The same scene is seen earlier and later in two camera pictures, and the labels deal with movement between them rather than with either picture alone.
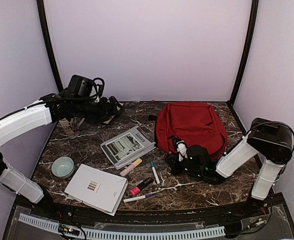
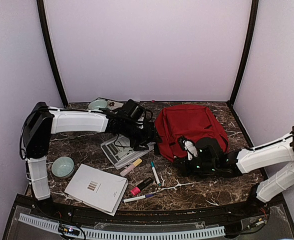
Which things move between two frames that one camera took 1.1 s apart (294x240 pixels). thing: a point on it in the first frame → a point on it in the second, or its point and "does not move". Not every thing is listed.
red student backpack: (195, 123) does not move
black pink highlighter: (135, 191) does not move
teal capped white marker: (153, 164) does not move
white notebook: (97, 188) does not move
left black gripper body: (94, 113) → (137, 136)
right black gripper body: (177, 170) → (205, 167)
